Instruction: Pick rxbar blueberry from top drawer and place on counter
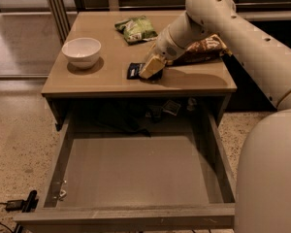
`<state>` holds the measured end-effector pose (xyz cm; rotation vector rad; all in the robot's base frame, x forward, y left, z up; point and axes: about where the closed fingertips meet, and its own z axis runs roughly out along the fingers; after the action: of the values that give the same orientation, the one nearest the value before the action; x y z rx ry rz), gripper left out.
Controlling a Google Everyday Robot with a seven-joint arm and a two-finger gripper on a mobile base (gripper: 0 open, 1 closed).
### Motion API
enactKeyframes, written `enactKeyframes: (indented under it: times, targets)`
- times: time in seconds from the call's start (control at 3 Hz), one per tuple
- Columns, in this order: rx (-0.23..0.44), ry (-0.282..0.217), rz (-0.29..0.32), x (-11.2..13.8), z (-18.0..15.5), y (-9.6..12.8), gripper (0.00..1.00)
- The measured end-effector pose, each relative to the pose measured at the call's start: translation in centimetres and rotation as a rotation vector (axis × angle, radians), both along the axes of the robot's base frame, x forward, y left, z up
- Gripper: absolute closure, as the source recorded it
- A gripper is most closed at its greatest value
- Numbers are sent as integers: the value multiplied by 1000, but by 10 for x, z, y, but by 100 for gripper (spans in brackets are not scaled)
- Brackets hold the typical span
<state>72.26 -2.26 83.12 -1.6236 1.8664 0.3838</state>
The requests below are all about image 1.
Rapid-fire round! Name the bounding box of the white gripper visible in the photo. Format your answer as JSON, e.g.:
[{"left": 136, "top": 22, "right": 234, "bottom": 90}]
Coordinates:
[{"left": 139, "top": 25, "right": 185, "bottom": 79}]

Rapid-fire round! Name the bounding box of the blue rxbar wrapper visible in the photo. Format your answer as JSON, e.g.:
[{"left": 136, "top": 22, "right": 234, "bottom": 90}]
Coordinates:
[{"left": 126, "top": 63, "right": 163, "bottom": 81}]

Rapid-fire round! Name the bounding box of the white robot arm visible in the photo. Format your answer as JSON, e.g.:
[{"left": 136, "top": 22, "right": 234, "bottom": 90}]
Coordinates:
[{"left": 140, "top": 0, "right": 291, "bottom": 233}]

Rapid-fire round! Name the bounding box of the grey cabinet counter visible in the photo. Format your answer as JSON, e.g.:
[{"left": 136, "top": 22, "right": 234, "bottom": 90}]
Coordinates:
[{"left": 42, "top": 12, "right": 237, "bottom": 126}]

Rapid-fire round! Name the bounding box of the open grey drawer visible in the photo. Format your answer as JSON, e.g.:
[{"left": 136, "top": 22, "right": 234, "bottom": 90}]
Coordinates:
[{"left": 15, "top": 108, "right": 235, "bottom": 233}]

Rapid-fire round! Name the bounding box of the green chip bag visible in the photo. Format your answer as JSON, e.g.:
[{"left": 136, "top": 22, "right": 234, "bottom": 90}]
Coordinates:
[{"left": 114, "top": 16, "right": 157, "bottom": 45}]

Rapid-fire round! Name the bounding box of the yellow brown snack bag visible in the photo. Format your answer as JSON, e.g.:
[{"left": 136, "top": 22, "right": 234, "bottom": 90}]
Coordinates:
[{"left": 168, "top": 34, "right": 231, "bottom": 66}]

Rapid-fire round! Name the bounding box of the white ceramic bowl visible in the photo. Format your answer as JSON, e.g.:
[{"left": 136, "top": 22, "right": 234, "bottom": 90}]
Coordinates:
[{"left": 61, "top": 38, "right": 101, "bottom": 69}]

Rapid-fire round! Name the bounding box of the black power adapter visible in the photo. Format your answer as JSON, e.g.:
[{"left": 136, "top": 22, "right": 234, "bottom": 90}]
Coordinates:
[{"left": 5, "top": 190, "right": 38, "bottom": 213}]

